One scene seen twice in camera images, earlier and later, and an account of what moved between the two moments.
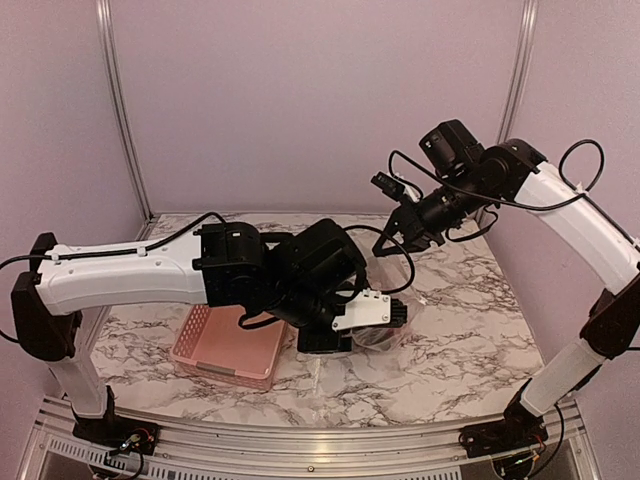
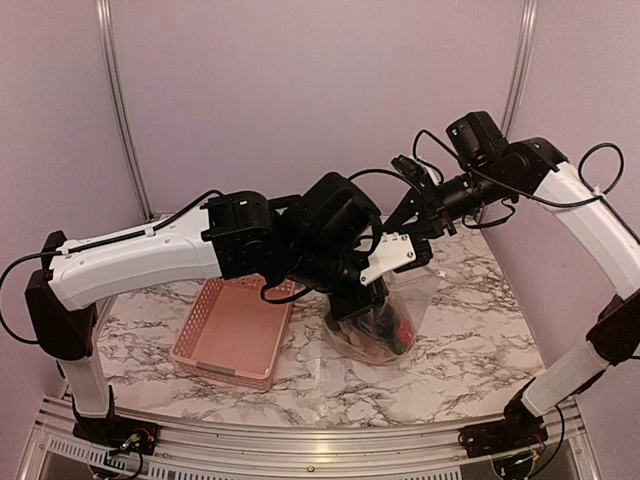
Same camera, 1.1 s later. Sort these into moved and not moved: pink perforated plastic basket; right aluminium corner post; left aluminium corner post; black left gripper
Moved: black left gripper
Not moved: right aluminium corner post; left aluminium corner post; pink perforated plastic basket
